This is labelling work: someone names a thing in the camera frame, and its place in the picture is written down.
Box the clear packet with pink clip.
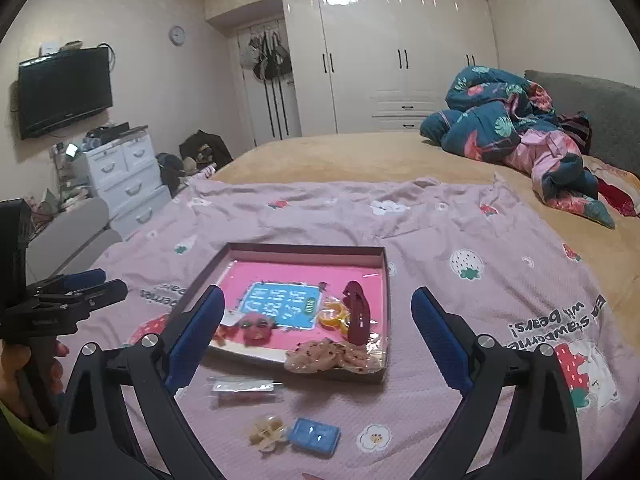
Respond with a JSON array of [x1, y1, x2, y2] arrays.
[[207, 376, 285, 404]]

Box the small cream flower hair clip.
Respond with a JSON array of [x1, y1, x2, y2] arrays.
[[248, 414, 290, 453]]

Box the dark striped cloth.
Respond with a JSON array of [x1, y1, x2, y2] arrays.
[[557, 112, 593, 156]]

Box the person's left hand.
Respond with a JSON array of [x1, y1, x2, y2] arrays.
[[0, 340, 69, 428]]

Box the pink strawberry print blanket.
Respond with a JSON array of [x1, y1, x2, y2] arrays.
[[55, 175, 636, 480]]

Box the white door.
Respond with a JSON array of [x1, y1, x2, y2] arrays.
[[235, 20, 302, 147]]

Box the teal and pink floral quilt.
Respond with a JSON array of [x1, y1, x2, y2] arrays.
[[419, 65, 617, 230]]

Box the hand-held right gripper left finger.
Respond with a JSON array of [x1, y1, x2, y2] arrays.
[[52, 285, 226, 480]]

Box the cluttered shelf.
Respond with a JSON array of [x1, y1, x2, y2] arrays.
[[27, 142, 91, 226]]

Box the small blue box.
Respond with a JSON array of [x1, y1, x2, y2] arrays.
[[289, 417, 342, 458]]

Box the black flat television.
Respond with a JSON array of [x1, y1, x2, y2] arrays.
[[17, 47, 115, 141]]

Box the black bag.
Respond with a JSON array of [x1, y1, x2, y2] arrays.
[[179, 130, 235, 173]]

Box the brown shallow cardboard box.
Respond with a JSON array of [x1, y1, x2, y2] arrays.
[[172, 242, 392, 385]]

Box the pink fuzzy pom-pom hair tie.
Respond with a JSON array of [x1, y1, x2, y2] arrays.
[[239, 310, 277, 347]]

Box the white drawer cabinet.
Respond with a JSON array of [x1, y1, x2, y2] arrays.
[[80, 125, 173, 241]]

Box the hanging dark bags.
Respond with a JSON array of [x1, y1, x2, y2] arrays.
[[239, 27, 293, 81]]

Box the orange spiral hair tie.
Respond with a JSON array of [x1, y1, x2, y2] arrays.
[[318, 297, 352, 335]]

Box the white wardrobe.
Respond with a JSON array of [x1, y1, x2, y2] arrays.
[[202, 0, 501, 136]]

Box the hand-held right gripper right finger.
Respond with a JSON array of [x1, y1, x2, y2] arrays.
[[410, 286, 583, 480]]

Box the pile of dark clothes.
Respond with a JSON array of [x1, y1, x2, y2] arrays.
[[155, 152, 216, 196]]

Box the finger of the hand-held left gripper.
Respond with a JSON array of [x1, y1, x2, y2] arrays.
[[30, 268, 107, 295], [27, 280, 129, 318]]

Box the clear packet with hair clip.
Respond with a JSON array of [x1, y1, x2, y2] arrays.
[[209, 307, 246, 350]]

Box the maroon hair clip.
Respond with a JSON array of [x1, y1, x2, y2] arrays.
[[341, 280, 373, 346]]

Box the bed with tan sheet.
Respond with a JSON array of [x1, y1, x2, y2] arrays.
[[207, 132, 640, 341]]

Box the red patterned pillow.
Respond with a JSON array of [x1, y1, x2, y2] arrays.
[[582, 155, 640, 218]]

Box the grey padded headboard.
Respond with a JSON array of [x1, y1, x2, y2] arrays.
[[522, 69, 640, 176]]

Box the beige dotted lace bow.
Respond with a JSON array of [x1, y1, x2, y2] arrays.
[[284, 338, 383, 375]]

